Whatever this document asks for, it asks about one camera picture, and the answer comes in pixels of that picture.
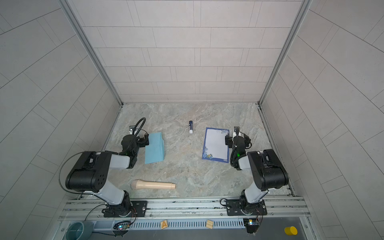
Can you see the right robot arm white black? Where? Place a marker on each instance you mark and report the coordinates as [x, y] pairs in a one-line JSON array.
[[267, 170]]

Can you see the yellow cylinder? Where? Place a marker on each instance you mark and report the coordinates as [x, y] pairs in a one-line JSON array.
[[291, 231]]

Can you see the right circuit board with wires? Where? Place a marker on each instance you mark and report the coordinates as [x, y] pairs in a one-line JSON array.
[[251, 225]]

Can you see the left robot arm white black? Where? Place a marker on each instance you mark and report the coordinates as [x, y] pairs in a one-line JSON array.
[[89, 175]]

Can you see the left circuit board with wires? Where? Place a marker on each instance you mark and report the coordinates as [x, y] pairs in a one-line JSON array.
[[122, 226]]

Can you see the blue white glue stick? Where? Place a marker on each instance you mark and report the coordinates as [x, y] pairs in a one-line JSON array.
[[191, 127]]

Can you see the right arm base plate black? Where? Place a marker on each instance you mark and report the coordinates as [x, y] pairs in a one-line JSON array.
[[243, 208]]

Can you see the teal round bowl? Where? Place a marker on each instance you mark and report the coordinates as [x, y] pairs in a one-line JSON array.
[[79, 231]]

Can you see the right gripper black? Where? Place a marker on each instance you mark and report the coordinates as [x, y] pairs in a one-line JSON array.
[[229, 141]]

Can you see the grey slotted cable duct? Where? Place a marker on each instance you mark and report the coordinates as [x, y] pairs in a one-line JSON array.
[[176, 224]]

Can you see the blue bordered floral letter paper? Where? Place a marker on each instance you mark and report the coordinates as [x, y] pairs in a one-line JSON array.
[[215, 148]]

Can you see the beige plastic toy microphone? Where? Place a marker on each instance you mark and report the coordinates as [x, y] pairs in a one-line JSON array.
[[139, 184]]

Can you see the plain wooden block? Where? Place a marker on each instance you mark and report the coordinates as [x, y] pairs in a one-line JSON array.
[[209, 224]]

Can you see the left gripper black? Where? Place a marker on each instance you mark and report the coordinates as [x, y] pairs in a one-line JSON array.
[[142, 140]]

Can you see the circuit board with wires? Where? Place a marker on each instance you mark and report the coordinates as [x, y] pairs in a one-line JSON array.
[[122, 226], [251, 225]]

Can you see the teal paper envelope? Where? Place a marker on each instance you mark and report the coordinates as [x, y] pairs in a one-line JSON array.
[[155, 151]]

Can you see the wooden letter A block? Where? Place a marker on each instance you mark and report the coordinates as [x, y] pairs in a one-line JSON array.
[[164, 224]]

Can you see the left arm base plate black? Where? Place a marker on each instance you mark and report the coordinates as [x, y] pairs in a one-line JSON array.
[[126, 209]]

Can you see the aluminium mounting rail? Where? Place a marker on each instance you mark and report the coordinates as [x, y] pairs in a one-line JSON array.
[[185, 208]]

